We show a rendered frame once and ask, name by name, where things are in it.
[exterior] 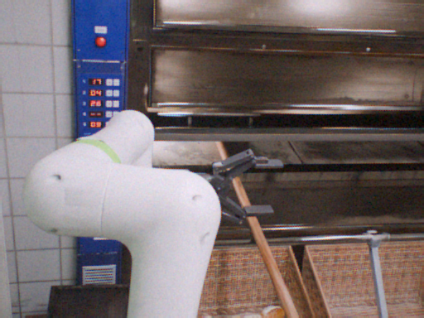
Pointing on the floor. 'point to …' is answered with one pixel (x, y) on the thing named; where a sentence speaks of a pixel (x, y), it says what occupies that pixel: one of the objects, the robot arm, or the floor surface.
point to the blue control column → (105, 12)
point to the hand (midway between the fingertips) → (272, 187)
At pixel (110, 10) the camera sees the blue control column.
